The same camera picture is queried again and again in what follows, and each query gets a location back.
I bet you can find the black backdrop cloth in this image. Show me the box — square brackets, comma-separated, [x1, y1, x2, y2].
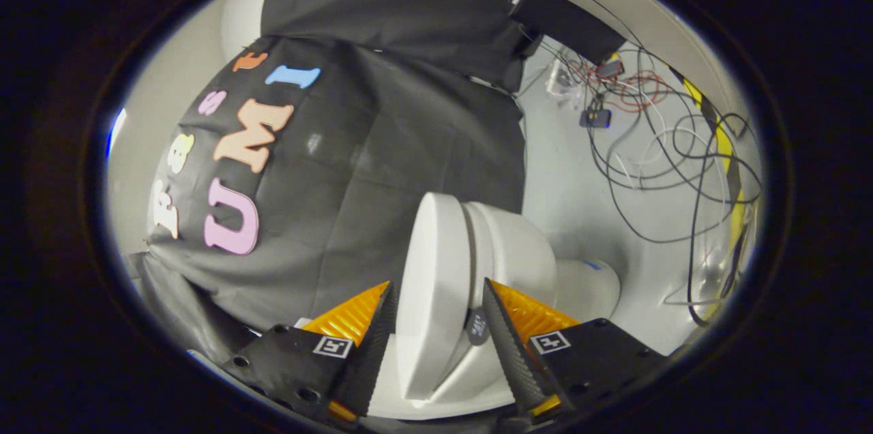
[126, 0, 628, 366]

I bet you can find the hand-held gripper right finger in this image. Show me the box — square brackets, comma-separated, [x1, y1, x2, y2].
[482, 277, 672, 421]

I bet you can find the clear plastic box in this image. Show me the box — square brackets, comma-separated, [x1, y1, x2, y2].
[546, 57, 582, 99]

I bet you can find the small black and blue device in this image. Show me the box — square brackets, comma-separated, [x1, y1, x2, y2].
[580, 106, 612, 130]

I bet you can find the tangle of floor cables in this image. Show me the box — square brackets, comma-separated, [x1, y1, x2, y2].
[517, 35, 763, 327]

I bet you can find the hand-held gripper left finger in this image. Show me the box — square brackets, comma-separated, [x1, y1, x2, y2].
[222, 280, 399, 424]

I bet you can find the white ceramic toilet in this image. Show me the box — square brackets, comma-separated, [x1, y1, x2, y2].
[368, 201, 622, 421]

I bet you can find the yellow and black floor tape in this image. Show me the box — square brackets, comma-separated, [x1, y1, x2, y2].
[672, 66, 751, 322]

